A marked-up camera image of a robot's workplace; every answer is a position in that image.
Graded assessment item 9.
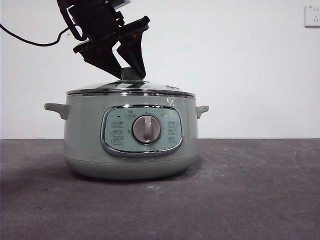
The glass lid with green knob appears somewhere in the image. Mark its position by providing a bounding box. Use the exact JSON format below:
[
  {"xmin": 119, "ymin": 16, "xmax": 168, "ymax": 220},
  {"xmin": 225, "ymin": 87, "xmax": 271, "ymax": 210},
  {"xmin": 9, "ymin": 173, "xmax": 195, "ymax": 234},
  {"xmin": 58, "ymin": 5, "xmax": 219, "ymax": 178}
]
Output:
[{"xmin": 65, "ymin": 67, "xmax": 196, "ymax": 96}]

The pale green electric pot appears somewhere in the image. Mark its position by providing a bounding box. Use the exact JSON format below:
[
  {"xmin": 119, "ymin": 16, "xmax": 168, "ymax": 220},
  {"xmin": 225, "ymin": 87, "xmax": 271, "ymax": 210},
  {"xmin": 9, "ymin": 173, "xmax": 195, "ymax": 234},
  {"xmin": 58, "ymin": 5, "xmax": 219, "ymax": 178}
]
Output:
[{"xmin": 44, "ymin": 93, "xmax": 210, "ymax": 180}]

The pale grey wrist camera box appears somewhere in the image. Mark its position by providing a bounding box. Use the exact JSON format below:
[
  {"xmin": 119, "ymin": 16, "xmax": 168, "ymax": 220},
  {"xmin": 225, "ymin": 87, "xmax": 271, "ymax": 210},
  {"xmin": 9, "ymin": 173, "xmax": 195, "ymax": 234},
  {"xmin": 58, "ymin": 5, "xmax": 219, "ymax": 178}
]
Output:
[{"xmin": 111, "ymin": 0, "xmax": 131, "ymax": 11}]

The black cable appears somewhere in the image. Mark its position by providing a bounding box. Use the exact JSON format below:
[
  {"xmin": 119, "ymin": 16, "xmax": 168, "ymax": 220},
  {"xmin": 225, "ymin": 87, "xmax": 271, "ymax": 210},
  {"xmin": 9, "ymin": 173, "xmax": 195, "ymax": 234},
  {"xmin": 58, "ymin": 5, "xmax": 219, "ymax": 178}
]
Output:
[{"xmin": 0, "ymin": 24, "xmax": 72, "ymax": 48}]

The white wall socket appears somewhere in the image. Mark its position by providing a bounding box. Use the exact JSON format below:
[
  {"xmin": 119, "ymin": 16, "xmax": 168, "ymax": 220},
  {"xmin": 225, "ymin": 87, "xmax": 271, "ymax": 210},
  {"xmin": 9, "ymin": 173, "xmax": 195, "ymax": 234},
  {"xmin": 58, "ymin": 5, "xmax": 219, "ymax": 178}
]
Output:
[{"xmin": 304, "ymin": 4, "xmax": 320, "ymax": 29}]

